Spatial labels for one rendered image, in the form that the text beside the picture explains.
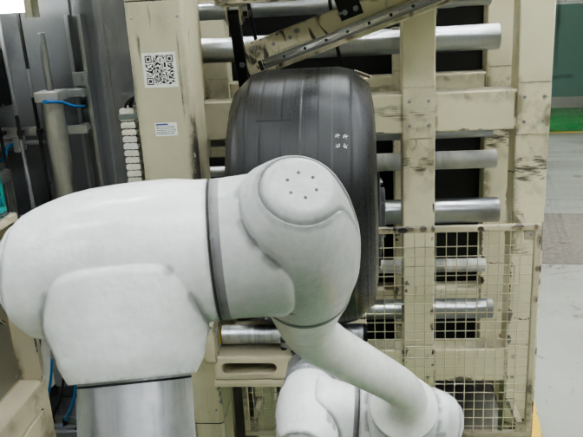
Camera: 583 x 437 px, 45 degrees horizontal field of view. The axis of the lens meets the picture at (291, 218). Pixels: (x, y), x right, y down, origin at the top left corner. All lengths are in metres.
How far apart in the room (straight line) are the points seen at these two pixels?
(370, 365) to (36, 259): 0.46
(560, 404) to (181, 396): 2.63
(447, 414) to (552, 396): 2.08
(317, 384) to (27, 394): 0.67
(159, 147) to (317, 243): 1.06
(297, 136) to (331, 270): 0.81
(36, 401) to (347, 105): 0.89
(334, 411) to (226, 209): 0.58
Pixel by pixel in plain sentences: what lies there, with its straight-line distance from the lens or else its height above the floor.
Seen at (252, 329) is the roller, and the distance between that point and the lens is 1.63.
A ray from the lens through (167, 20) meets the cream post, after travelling 1.56.
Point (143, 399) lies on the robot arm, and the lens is 0.60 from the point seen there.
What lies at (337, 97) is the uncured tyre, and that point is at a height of 1.44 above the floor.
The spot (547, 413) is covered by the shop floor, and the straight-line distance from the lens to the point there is 3.09.
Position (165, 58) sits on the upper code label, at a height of 1.53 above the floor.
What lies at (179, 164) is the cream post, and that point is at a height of 1.30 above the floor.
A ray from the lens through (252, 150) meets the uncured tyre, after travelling 1.39.
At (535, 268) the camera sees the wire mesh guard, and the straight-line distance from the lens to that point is 2.12.
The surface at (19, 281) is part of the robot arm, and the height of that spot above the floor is 1.43.
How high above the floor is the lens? 1.64
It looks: 17 degrees down
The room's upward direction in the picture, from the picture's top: 3 degrees counter-clockwise
